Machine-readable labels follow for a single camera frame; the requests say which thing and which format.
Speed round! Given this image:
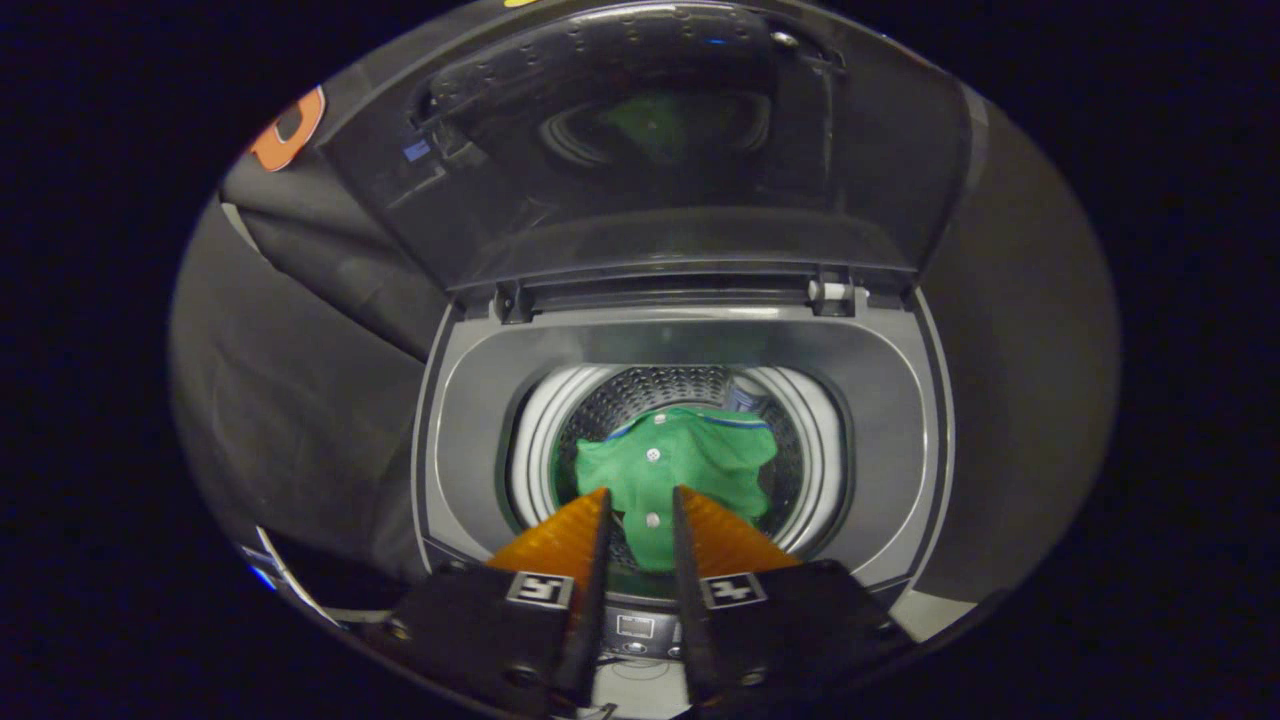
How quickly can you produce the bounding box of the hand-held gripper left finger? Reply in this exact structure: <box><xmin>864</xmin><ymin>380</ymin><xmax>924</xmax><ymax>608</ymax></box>
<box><xmin>365</xmin><ymin>487</ymin><xmax>614</xmax><ymax>716</ymax></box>

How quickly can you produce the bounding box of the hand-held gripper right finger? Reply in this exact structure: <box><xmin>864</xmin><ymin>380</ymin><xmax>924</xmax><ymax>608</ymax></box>
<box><xmin>672</xmin><ymin>485</ymin><xmax>916</xmax><ymax>716</ymax></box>

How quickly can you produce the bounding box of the green polo shirt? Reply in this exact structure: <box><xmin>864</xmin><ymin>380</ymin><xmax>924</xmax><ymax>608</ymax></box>
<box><xmin>575</xmin><ymin>405</ymin><xmax>781</xmax><ymax>573</ymax></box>

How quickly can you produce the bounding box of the grey washing machine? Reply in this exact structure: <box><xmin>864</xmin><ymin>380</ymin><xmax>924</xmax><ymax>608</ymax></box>
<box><xmin>412</xmin><ymin>285</ymin><xmax>956</xmax><ymax>666</ymax></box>

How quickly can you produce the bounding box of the dark washing machine lid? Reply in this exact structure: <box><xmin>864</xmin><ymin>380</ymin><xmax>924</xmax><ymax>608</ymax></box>
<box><xmin>318</xmin><ymin>0</ymin><xmax>973</xmax><ymax>296</ymax></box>

